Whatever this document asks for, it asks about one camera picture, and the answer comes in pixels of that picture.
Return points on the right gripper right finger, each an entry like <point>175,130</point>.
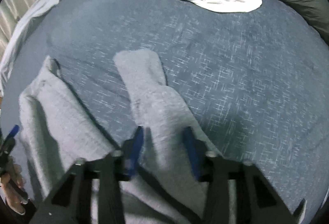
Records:
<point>238,192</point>

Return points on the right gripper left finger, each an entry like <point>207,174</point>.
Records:
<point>70,201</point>

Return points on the dark blue patterned bedspread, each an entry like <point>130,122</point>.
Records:
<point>256,82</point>

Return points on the person's left hand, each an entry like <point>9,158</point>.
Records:
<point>11,198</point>

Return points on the grey knitted garment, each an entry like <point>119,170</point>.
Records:
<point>56,131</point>

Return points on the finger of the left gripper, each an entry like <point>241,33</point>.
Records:
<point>8,145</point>

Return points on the light grey bed sheet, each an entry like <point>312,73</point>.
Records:
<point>22,31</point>

